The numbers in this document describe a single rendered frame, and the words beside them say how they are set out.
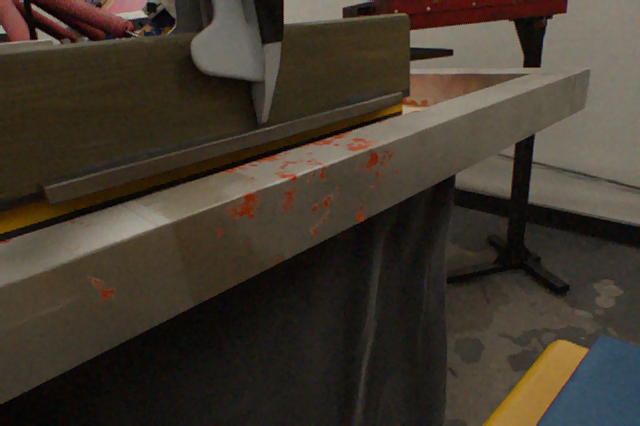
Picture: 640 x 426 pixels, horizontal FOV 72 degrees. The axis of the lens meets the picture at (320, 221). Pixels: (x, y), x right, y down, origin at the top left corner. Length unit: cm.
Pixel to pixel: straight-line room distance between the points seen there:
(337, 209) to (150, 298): 10
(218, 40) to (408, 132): 13
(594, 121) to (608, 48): 30
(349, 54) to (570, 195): 212
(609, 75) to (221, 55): 208
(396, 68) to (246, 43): 18
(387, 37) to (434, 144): 17
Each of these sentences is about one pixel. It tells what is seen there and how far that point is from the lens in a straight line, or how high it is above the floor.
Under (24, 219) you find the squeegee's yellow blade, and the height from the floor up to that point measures 97.
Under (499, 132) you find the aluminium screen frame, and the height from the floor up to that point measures 97.
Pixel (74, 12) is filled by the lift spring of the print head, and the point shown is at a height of 115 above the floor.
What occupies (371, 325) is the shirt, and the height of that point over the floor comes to 77.
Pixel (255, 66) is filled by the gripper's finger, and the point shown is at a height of 103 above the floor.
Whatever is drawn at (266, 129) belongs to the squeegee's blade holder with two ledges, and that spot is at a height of 99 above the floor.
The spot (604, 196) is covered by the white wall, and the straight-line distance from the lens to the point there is 240.
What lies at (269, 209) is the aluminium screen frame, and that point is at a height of 98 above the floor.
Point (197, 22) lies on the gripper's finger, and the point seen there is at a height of 106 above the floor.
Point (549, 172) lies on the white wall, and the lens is 244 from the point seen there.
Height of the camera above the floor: 105
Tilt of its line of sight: 24 degrees down
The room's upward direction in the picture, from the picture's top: 6 degrees counter-clockwise
